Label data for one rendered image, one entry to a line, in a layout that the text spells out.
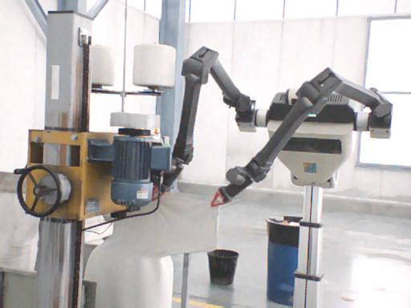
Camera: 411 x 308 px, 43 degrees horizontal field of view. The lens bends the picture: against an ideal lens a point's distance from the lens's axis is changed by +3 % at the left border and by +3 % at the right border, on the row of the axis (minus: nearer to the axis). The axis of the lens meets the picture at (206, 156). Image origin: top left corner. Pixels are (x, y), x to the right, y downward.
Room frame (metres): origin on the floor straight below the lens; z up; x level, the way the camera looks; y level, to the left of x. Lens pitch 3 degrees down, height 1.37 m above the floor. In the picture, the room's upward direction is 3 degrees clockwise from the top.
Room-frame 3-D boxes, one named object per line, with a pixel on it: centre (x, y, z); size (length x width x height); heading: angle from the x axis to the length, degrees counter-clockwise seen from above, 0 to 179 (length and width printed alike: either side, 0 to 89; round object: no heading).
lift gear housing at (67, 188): (1.83, 0.53, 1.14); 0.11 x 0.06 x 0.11; 68
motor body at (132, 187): (1.89, 0.27, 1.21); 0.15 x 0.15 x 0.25
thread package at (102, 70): (2.13, 0.46, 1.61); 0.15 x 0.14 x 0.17; 68
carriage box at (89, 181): (2.01, 0.48, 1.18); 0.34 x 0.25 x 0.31; 158
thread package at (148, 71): (2.03, 0.22, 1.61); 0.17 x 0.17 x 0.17
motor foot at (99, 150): (1.89, 0.36, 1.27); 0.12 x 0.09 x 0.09; 158
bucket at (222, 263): (4.63, -0.20, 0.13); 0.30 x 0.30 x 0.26
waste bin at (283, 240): (4.30, -0.77, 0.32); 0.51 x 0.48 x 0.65; 158
